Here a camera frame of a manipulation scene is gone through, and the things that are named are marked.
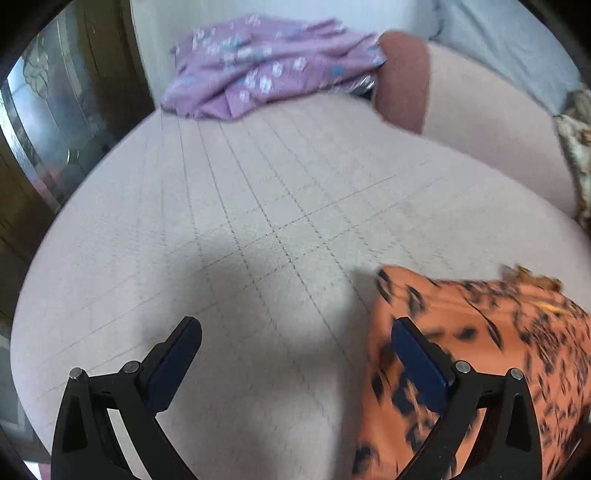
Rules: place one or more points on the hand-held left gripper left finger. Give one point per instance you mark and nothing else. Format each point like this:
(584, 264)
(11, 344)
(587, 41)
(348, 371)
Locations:
(171, 365)

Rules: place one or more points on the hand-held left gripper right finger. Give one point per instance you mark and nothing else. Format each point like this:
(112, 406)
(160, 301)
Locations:
(420, 365)

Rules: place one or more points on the orange black floral blouse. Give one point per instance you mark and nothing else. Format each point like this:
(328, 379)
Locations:
(508, 350)

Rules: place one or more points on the pink quilted bed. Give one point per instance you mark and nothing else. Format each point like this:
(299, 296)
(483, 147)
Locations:
(231, 230)

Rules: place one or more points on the pink quilted bolster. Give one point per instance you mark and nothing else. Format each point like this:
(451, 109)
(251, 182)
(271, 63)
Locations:
(485, 115)

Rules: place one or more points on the crumpled floral blanket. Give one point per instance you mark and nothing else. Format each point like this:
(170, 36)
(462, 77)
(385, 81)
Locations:
(577, 143)

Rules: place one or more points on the wooden stained glass door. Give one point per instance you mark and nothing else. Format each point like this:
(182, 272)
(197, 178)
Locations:
(46, 106)

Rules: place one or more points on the purple floral cloth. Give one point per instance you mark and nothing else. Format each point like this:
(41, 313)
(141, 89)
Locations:
(277, 69)

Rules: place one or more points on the grey pillow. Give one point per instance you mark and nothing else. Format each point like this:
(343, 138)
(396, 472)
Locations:
(508, 41)

